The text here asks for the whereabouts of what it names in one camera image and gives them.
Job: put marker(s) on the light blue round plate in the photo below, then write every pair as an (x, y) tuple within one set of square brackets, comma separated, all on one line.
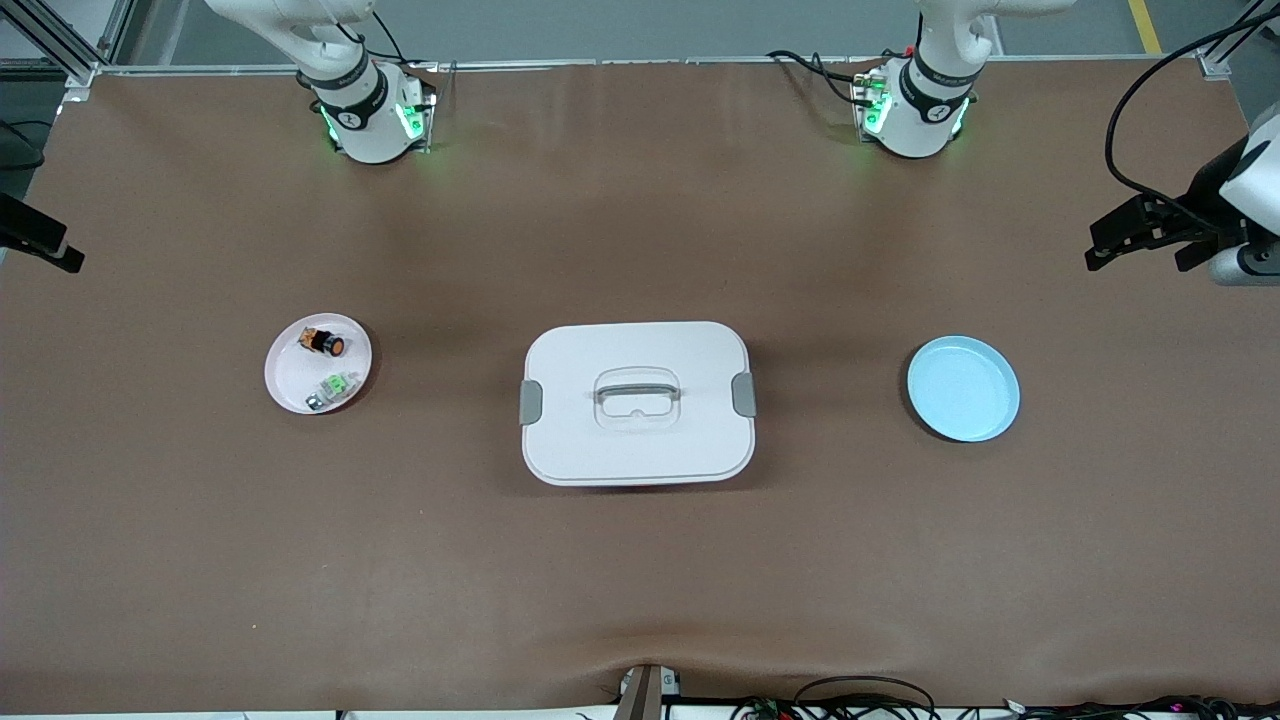
[(962, 390)]

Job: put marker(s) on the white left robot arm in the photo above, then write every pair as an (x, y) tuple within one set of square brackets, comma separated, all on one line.
[(920, 110)]

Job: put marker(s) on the aluminium frame post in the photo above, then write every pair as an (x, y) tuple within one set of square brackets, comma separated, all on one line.
[(80, 75), (1215, 62)]

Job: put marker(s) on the brown table mat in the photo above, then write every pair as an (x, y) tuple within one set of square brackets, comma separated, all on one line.
[(640, 580)]

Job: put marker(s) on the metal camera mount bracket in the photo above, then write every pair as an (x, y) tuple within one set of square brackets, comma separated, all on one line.
[(645, 695)]

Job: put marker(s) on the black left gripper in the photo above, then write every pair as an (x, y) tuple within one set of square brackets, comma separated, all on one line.
[(1203, 194)]

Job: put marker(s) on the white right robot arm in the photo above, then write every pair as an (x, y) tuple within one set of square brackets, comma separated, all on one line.
[(365, 120)]

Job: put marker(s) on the white lidded box grey clips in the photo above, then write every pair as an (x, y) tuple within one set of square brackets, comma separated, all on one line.
[(640, 450)]

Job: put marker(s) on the green push-button switch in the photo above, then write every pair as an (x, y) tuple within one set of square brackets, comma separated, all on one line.
[(338, 385)]

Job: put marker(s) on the pink round plate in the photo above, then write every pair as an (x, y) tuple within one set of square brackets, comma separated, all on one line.
[(295, 375)]

